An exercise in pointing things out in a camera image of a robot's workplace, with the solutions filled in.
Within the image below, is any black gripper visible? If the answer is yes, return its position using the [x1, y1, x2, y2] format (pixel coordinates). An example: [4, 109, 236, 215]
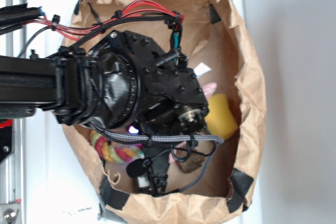
[92, 31, 209, 135]

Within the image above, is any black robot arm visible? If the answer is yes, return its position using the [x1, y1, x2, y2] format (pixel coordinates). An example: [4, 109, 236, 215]
[1, 31, 209, 135]

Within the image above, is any pink plush bunny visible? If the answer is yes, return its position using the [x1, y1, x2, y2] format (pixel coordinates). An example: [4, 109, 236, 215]
[169, 82, 217, 164]

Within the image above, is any yellow sponge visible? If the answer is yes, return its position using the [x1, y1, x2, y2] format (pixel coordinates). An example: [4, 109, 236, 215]
[205, 93, 238, 140]

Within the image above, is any brown paper bag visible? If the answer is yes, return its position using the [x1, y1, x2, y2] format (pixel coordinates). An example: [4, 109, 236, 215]
[64, 0, 267, 223]

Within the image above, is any dark brown rock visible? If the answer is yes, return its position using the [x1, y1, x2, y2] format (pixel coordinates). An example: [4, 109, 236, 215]
[176, 148, 206, 173]

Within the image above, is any multicolored twisted rope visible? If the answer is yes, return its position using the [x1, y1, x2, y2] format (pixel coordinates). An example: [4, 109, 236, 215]
[90, 130, 145, 164]

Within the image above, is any red and black wire bundle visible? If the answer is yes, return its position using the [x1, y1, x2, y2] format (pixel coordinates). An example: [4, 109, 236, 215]
[23, 0, 185, 51]

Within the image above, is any grey braided cable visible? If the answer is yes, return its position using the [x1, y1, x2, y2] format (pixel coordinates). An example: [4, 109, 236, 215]
[90, 124, 225, 196]

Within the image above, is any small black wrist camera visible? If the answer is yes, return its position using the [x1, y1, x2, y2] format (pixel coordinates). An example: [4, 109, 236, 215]
[126, 155, 169, 196]

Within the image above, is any black metal bracket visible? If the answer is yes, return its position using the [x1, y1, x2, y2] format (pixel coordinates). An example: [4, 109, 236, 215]
[0, 119, 13, 163]

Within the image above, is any aluminium frame rail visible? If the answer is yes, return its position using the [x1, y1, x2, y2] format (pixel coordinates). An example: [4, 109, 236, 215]
[1, 0, 26, 223]

